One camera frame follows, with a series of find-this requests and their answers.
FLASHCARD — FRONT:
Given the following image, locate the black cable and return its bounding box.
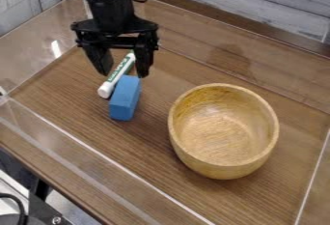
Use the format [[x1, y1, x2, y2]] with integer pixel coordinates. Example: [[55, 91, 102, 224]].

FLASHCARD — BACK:
[[0, 192, 31, 225]]

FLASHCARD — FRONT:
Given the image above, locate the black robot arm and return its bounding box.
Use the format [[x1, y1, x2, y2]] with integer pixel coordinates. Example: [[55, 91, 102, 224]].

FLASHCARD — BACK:
[[71, 0, 159, 78]]

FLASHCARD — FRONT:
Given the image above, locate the blue rectangular block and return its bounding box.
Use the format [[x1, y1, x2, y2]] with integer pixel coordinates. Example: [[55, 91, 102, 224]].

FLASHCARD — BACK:
[[108, 75, 142, 121]]

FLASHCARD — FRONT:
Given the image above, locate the green and white marker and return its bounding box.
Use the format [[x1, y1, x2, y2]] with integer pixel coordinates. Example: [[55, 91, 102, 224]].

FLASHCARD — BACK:
[[96, 51, 135, 98]]

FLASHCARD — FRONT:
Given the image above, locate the light brown wooden bowl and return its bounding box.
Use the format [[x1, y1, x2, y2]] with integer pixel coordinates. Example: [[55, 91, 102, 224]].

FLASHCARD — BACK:
[[167, 83, 280, 180]]

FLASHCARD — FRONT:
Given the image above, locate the black metal table frame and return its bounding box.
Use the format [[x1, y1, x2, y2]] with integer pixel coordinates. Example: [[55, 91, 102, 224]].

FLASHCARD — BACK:
[[0, 148, 74, 225]]

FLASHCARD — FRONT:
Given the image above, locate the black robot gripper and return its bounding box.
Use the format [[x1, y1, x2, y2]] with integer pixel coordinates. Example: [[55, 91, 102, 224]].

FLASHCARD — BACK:
[[71, 0, 159, 78]]

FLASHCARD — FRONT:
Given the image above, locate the clear acrylic tray wall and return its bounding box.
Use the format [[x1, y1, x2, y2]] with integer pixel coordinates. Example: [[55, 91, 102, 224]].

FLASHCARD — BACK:
[[0, 0, 330, 225]]

